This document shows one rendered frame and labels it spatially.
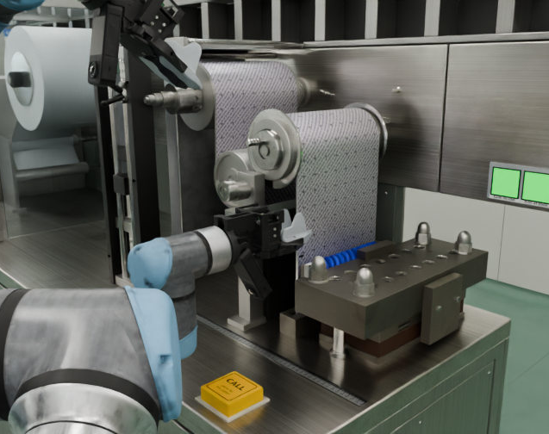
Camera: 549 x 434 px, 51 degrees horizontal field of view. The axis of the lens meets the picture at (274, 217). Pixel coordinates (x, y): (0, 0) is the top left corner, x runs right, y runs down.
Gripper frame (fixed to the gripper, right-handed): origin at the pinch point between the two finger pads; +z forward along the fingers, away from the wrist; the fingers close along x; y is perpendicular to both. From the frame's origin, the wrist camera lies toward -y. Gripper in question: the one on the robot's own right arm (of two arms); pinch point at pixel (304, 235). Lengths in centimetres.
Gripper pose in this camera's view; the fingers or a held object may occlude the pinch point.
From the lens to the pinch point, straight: 108.7
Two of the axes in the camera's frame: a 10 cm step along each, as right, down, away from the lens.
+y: -0.1, -9.7, -2.6
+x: -6.8, -1.8, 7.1
